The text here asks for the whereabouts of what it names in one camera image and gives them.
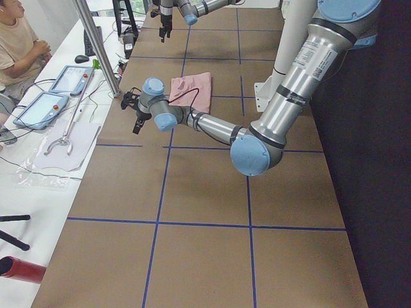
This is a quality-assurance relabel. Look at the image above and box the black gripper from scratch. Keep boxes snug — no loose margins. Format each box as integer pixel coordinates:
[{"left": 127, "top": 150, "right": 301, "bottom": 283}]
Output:
[
  {"left": 159, "top": 13, "right": 173, "bottom": 42},
  {"left": 132, "top": 108, "right": 152, "bottom": 134}
]

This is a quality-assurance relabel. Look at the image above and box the pink Snoopy t-shirt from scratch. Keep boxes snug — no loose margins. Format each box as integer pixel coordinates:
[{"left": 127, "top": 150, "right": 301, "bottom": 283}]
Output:
[{"left": 169, "top": 72, "right": 212, "bottom": 113}]

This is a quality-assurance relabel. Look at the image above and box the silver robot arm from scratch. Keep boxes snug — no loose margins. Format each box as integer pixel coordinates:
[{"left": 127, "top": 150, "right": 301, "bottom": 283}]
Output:
[
  {"left": 150, "top": 0, "right": 241, "bottom": 43},
  {"left": 134, "top": 1, "right": 381, "bottom": 176}
]

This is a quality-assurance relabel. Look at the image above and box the black power supply box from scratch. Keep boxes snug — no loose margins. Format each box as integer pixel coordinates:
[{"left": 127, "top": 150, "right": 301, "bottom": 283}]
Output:
[{"left": 119, "top": 33, "right": 135, "bottom": 59}]

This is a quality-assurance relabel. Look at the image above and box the metal reacher grabber tool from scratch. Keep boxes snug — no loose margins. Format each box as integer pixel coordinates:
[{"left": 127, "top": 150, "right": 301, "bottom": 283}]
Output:
[{"left": 43, "top": 59, "right": 101, "bottom": 156}]

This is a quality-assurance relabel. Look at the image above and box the black keyboard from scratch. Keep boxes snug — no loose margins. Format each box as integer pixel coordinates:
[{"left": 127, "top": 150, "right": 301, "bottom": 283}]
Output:
[{"left": 83, "top": 26, "right": 103, "bottom": 56}]

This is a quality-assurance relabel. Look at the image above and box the far blue teach pendant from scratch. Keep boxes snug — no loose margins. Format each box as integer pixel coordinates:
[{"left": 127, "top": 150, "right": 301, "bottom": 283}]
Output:
[{"left": 49, "top": 65, "right": 94, "bottom": 96}]

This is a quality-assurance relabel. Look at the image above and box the blue teach pendant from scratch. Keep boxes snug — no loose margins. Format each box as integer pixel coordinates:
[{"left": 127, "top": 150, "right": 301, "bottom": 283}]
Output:
[
  {"left": 49, "top": 65, "right": 94, "bottom": 96},
  {"left": 13, "top": 92, "right": 69, "bottom": 130}
]

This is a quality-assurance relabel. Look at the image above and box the black computer mouse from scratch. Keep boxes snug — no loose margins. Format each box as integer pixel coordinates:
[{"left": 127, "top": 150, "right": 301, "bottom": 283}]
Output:
[{"left": 74, "top": 55, "right": 89, "bottom": 64}]

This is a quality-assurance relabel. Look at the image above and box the near blue teach pendant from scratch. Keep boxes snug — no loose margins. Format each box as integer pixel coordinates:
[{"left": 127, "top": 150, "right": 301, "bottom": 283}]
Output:
[{"left": 13, "top": 92, "right": 69, "bottom": 130}]

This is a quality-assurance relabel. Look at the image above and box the clear plastic sheet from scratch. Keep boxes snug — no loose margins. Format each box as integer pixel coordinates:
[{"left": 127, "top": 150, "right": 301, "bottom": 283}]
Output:
[{"left": 12, "top": 137, "right": 82, "bottom": 191}]

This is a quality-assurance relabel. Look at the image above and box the seated person beige shirt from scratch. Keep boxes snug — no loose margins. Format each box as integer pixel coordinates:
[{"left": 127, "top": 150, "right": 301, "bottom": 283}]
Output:
[{"left": 0, "top": 0, "right": 53, "bottom": 126}]

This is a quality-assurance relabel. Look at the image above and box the black tripod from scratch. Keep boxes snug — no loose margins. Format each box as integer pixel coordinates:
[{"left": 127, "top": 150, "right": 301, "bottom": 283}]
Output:
[{"left": 1, "top": 214, "right": 31, "bottom": 251}]

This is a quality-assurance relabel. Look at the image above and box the red cylinder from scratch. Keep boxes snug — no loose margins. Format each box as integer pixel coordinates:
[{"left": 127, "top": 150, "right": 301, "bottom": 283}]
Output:
[{"left": 1, "top": 256, "right": 47, "bottom": 284}]

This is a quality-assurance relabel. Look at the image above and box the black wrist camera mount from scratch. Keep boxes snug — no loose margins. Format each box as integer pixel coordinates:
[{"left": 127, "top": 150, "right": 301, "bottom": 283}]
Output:
[
  {"left": 121, "top": 87, "right": 141, "bottom": 110},
  {"left": 150, "top": 8, "right": 162, "bottom": 18}
]

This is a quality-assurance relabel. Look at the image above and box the aluminium frame post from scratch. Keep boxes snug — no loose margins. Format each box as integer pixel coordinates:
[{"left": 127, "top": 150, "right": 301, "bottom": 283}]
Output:
[{"left": 73, "top": 0, "right": 121, "bottom": 98}]

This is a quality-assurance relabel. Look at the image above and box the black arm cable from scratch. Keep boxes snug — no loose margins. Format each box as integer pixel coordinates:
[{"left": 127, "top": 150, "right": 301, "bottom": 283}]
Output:
[{"left": 166, "top": 88, "right": 235, "bottom": 145}]

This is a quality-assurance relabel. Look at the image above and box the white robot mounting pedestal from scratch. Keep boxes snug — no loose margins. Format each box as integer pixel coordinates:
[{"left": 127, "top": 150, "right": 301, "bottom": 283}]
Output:
[{"left": 254, "top": 0, "right": 317, "bottom": 112}]

